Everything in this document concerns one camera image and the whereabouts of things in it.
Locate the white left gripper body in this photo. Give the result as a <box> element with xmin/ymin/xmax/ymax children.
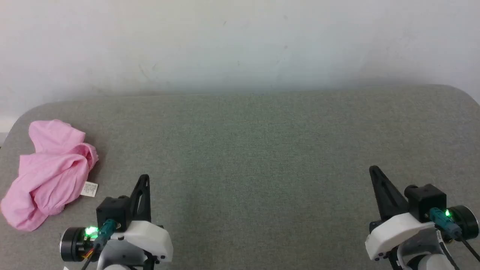
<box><xmin>112</xmin><ymin>220</ymin><xmax>174</xmax><ymax>264</ymax></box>

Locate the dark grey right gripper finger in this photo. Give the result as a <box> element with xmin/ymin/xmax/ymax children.
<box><xmin>369</xmin><ymin>165</ymin><xmax>410</xmax><ymax>222</ymax></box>

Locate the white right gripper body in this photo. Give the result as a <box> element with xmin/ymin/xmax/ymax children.
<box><xmin>364</xmin><ymin>212</ymin><xmax>436</xmax><ymax>261</ymax></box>

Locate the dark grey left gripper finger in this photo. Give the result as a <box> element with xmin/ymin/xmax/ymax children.
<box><xmin>129</xmin><ymin>174</ymin><xmax>152</xmax><ymax>224</ymax></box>

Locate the pink cloth garment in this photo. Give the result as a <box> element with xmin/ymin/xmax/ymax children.
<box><xmin>1</xmin><ymin>120</ymin><xmax>99</xmax><ymax>232</ymax></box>

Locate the grey fabric sofa cushion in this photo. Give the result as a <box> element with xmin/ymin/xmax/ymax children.
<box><xmin>0</xmin><ymin>84</ymin><xmax>480</xmax><ymax>270</ymax></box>

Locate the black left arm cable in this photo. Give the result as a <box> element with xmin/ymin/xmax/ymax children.
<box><xmin>80</xmin><ymin>244</ymin><xmax>99</xmax><ymax>270</ymax></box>

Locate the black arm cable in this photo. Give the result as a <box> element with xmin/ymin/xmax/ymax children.
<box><xmin>456</xmin><ymin>235</ymin><xmax>480</xmax><ymax>263</ymax></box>
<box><xmin>80</xmin><ymin>244</ymin><xmax>99</xmax><ymax>270</ymax></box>

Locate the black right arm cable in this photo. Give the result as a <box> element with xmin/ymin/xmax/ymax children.
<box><xmin>456</xmin><ymin>235</ymin><xmax>480</xmax><ymax>263</ymax></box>

